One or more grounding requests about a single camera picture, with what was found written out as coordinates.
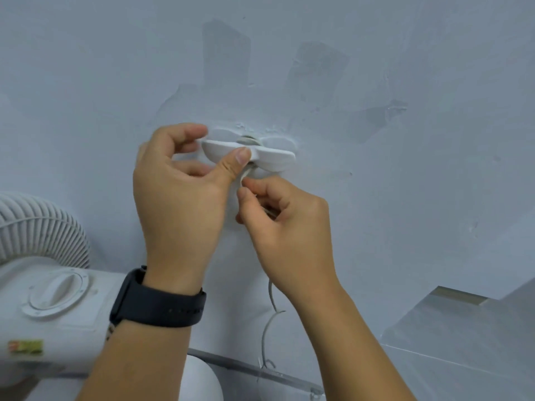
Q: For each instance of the clear tape strip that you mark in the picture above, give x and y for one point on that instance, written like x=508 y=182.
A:
x=376 y=121
x=317 y=75
x=225 y=54

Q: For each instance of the white fan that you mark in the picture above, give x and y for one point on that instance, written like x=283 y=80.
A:
x=50 y=296

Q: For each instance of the person's left hand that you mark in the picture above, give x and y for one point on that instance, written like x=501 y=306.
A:
x=179 y=212

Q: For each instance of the person's left forearm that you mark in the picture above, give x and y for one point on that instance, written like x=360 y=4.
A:
x=138 y=363

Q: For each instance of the person's right hand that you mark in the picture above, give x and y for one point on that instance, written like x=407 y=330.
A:
x=292 y=238

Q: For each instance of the black wristband watch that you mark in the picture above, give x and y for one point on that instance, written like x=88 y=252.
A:
x=159 y=306

